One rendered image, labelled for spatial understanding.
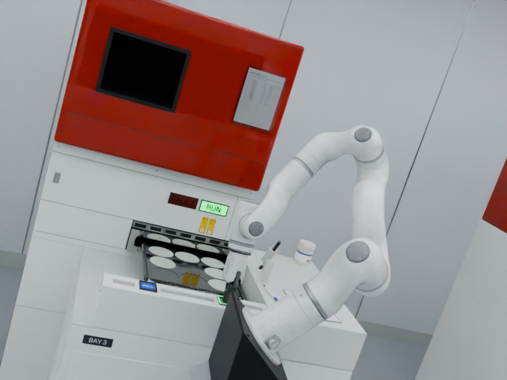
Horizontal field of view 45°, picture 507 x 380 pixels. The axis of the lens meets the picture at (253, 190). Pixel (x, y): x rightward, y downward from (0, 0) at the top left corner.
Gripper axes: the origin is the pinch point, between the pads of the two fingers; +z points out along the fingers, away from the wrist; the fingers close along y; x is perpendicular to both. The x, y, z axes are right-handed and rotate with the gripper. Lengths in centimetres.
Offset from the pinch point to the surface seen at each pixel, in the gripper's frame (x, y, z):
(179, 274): -11.0, -31.8, 1.6
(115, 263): -33, -50, 6
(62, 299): -49, -65, 27
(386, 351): 184, -200, 58
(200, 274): -2.6, -35.8, 0.8
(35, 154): -82, -207, -21
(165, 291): -20.2, -1.3, 2.3
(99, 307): -39.3, 2.4, 10.1
